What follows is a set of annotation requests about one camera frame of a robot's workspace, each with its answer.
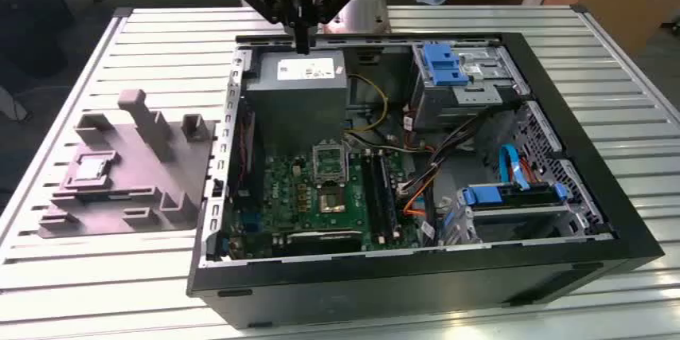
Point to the CPU socket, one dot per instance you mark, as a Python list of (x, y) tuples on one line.
[(333, 202)]

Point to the blue port connector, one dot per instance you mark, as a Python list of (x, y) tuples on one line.
[(222, 247)]

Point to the black office chair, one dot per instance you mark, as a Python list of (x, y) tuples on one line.
[(32, 37)]

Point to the hard disk in blue carrier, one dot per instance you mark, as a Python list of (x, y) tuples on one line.
[(482, 196)]

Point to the grey power supply unit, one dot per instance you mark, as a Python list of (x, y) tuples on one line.
[(297, 109)]

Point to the grey parts rack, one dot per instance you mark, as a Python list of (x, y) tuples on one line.
[(137, 180)]

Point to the green motherboard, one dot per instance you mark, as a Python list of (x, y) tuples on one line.
[(286, 173)]

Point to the silver CPU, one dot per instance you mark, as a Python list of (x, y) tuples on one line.
[(90, 169)]

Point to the black RAM slot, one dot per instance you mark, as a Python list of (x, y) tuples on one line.
[(373, 196), (388, 196)]

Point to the black graphics card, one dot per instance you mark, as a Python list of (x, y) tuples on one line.
[(321, 237)]

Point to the empty blue disk carrier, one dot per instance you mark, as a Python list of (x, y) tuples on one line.
[(440, 65)]

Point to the metal disk bay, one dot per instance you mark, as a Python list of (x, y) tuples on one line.
[(477, 95), (517, 209)]

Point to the RAM stick with blue label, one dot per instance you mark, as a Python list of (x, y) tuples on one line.
[(113, 198)]

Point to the black PC case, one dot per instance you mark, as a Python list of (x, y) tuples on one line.
[(372, 288)]

